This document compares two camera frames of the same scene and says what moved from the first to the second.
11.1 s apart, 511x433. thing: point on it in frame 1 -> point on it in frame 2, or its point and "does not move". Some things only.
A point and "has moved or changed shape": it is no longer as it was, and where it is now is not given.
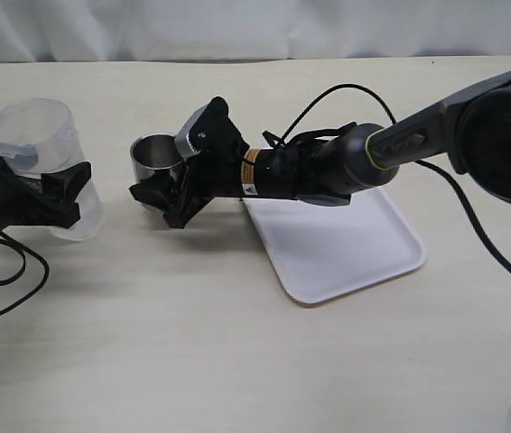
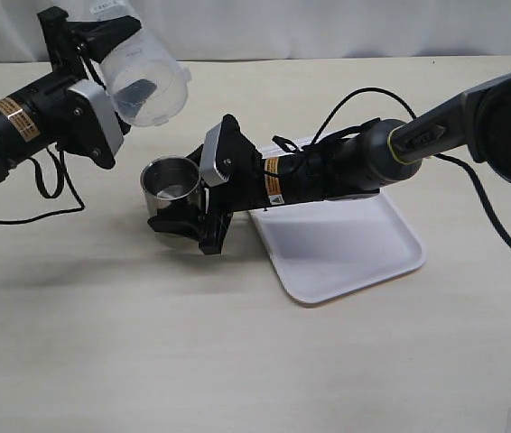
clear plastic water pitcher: [41, 135] has moved or changed shape
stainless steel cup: [153, 152] has moved or changed shape
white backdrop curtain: [68, 31] does not move
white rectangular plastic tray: [320, 249] does not move
